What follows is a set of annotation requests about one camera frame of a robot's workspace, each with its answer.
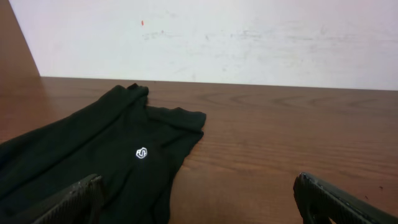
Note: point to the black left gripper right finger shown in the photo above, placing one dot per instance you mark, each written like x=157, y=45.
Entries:
x=319, y=202

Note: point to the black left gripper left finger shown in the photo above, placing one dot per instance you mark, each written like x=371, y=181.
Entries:
x=81, y=202

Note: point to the black t-shirt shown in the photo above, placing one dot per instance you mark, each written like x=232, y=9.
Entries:
x=136, y=148

